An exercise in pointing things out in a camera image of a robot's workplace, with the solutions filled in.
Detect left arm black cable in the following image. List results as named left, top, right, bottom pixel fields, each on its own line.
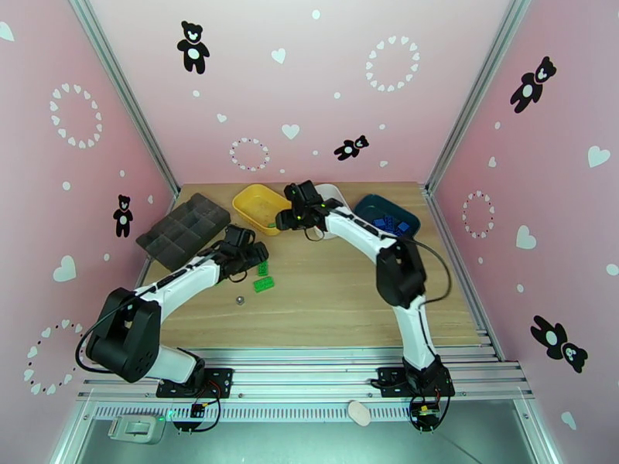
left=74, top=242, right=228, bottom=373

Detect base power cable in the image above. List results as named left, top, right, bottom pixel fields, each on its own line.
left=408, top=394, right=453, bottom=434
left=176, top=397, right=221, bottom=435

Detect right base power cable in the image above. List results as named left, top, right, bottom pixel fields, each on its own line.
left=408, top=394, right=453, bottom=434

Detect black compartment organizer tray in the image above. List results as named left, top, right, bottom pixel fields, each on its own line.
left=135, top=193, right=231, bottom=274

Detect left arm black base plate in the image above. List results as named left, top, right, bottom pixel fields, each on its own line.
left=156, top=367, right=234, bottom=399

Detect right aluminium frame post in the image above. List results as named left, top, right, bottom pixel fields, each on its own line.
left=424, top=0, right=538, bottom=196

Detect perforated grey cable duct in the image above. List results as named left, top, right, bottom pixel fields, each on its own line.
left=91, top=403, right=417, bottom=424

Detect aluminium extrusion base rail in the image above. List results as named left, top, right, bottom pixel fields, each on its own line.
left=77, top=349, right=535, bottom=403

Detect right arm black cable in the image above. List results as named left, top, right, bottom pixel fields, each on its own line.
left=401, top=237, right=452, bottom=304

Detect dark teal plastic container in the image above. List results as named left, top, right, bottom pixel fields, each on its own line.
left=354, top=193, right=421, bottom=241

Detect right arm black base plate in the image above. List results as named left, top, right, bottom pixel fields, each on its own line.
left=377, top=366, right=456, bottom=398

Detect white plastic container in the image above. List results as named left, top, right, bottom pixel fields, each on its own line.
left=309, top=183, right=351, bottom=241

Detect left base power cable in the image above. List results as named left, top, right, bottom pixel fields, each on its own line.
left=176, top=397, right=221, bottom=435

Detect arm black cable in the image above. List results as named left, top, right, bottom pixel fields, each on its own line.
left=74, top=242, right=228, bottom=373
left=401, top=237, right=452, bottom=304

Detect aluminium frame post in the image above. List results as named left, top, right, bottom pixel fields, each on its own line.
left=65, top=0, right=181, bottom=200
left=424, top=0, right=538, bottom=196

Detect grey device with green light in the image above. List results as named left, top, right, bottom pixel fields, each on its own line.
left=108, top=415, right=167, bottom=445

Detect yellow plastic container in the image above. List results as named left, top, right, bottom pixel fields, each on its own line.
left=231, top=184, right=293, bottom=235

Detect beige oval tag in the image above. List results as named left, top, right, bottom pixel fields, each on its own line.
left=347, top=401, right=372, bottom=428

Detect left aluminium frame post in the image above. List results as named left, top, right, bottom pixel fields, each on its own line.
left=65, top=0, right=181, bottom=200

